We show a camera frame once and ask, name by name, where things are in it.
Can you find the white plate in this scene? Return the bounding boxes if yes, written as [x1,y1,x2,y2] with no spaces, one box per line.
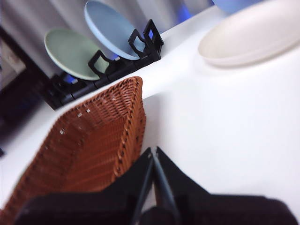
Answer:
[198,0,300,68]

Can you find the blue bowl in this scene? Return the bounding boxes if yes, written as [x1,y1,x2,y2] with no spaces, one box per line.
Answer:
[212,0,264,14]

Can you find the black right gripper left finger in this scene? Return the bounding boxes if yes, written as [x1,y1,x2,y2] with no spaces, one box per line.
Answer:
[14,147,155,225]

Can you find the light blue plate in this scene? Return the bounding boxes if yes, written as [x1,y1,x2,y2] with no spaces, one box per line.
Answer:
[84,0,147,61]

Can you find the black dish rack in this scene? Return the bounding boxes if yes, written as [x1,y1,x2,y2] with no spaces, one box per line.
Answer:
[44,19,164,111]

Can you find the pale green plate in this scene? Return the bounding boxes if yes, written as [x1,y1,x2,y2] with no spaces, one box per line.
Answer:
[44,28,104,81]

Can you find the brown wicker basket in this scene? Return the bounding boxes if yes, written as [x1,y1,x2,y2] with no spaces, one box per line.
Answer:
[0,76,147,225]

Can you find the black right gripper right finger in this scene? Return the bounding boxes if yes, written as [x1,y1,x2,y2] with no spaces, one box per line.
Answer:
[154,146,300,225]

